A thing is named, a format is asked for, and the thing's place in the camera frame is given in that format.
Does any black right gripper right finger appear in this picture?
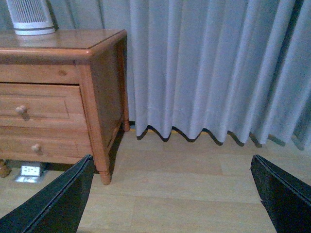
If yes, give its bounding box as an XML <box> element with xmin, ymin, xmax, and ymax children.
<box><xmin>250</xmin><ymin>155</ymin><xmax>311</xmax><ymax>233</ymax></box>

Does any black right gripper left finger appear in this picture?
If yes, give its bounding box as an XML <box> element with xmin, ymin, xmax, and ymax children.
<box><xmin>0</xmin><ymin>155</ymin><xmax>94</xmax><ymax>233</ymax></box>

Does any lower drawer wooden knob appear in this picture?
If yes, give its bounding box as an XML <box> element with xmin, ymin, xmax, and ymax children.
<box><xmin>31</xmin><ymin>144</ymin><xmax>42</xmax><ymax>154</ymax></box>

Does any drawer wooden knob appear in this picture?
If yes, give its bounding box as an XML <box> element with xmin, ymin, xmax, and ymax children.
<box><xmin>15</xmin><ymin>105</ymin><xmax>29</xmax><ymax>119</ymax></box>
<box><xmin>31</xmin><ymin>144</ymin><xmax>42</xmax><ymax>154</ymax></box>

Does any upper drawer wooden knob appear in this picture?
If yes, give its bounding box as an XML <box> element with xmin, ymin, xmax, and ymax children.
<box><xmin>15</xmin><ymin>105</ymin><xmax>29</xmax><ymax>119</ymax></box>

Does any white floor power socket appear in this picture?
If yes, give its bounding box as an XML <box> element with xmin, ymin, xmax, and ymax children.
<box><xmin>15</xmin><ymin>162</ymin><xmax>47</xmax><ymax>183</ymax></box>

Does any wooden nightstand cabinet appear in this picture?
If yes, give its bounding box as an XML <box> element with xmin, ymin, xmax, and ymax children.
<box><xmin>0</xmin><ymin>29</ymin><xmax>129</xmax><ymax>185</ymax></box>

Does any grey pleated curtain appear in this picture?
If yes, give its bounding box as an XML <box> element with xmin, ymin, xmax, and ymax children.
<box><xmin>0</xmin><ymin>0</ymin><xmax>311</xmax><ymax>151</ymax></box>

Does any white slatted air purifier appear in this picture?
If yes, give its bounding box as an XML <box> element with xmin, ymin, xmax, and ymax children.
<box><xmin>6</xmin><ymin>0</ymin><xmax>55</xmax><ymax>36</ymax></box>

